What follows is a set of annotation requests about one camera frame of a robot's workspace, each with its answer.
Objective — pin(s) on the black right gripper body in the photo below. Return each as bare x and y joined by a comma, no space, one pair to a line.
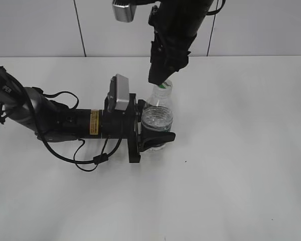
170,47

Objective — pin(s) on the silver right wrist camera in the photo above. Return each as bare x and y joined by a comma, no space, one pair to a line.
123,12

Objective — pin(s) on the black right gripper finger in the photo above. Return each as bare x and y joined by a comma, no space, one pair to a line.
156,73
166,72

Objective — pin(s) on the clear Cestbon water bottle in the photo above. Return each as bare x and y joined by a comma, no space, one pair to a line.
158,113

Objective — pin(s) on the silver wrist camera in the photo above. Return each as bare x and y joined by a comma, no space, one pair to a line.
123,12
118,95

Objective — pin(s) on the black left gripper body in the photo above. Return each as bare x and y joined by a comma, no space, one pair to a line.
122,125

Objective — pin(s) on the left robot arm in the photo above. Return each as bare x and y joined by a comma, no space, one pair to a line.
54,122

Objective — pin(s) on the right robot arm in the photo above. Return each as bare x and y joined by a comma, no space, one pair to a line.
189,16

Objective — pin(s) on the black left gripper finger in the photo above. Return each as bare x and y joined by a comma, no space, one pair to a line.
141,105
153,139

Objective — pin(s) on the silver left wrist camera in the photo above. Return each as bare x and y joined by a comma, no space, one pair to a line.
118,95

